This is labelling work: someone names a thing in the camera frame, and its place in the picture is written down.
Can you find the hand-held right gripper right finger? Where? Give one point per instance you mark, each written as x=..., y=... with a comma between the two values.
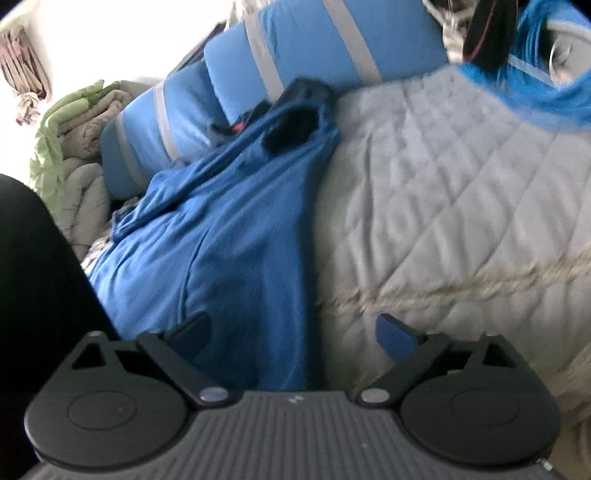
x=392, y=337

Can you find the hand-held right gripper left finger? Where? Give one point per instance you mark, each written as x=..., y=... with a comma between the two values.
x=191, y=330

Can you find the blue fleece jacket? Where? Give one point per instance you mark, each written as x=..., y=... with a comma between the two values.
x=231, y=230

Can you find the hanging clothes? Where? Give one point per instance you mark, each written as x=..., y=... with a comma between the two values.
x=23, y=69

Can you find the white quilted bedspread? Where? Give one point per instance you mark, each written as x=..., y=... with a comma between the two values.
x=438, y=207

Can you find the person's black clothing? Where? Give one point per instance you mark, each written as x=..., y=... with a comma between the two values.
x=41, y=277

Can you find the beige folded comforter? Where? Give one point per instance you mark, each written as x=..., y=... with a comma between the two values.
x=87, y=194

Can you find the blue grey-striped pillow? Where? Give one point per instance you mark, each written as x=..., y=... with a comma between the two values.
x=138, y=124
x=323, y=46

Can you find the green blanket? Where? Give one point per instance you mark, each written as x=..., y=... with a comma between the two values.
x=51, y=147

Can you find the black bag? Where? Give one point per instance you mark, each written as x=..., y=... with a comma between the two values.
x=489, y=32

